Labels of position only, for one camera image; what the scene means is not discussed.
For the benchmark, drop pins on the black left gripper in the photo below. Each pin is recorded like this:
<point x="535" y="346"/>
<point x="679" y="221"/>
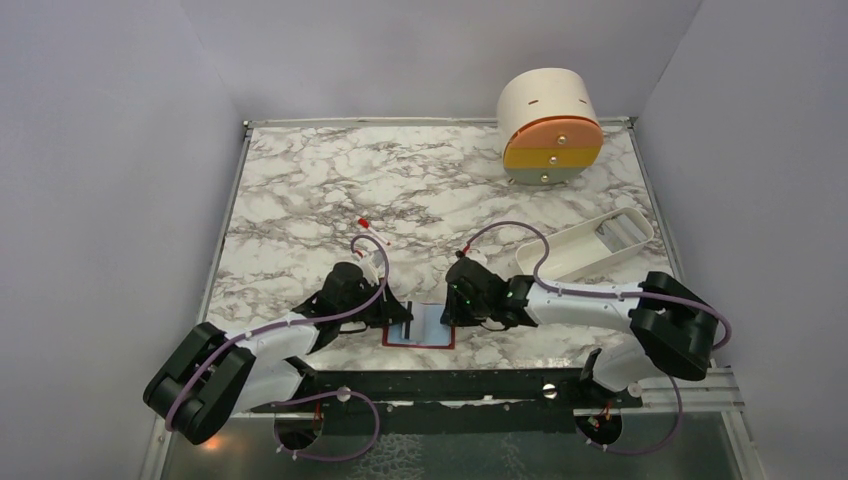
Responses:
<point x="390" y="310"/>

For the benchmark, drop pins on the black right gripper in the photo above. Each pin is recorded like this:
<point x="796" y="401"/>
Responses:
<point x="453" y="315"/>

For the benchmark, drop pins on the red card holder wallet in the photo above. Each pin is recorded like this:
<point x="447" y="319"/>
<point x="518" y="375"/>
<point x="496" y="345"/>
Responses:
<point x="423" y="331"/>

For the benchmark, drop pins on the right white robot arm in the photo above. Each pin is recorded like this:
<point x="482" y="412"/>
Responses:
<point x="670" y="331"/>

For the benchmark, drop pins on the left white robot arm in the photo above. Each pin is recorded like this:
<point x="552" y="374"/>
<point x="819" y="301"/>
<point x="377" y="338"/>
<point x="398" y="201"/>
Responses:
<point x="214" y="373"/>

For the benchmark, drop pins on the credit cards in tray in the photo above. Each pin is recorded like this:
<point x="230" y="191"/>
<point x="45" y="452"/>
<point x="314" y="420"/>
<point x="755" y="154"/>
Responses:
<point x="619" y="232"/>

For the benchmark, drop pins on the white plastic tray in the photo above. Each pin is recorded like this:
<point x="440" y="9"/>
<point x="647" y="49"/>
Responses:
<point x="576" y="252"/>

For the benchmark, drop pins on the round pastel drawer organizer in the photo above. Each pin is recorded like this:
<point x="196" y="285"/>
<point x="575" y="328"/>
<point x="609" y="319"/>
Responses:
<point x="548" y="127"/>

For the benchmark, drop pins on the black mounting rail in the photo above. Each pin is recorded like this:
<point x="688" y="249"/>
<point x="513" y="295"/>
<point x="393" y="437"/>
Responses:
<point x="352" y="403"/>

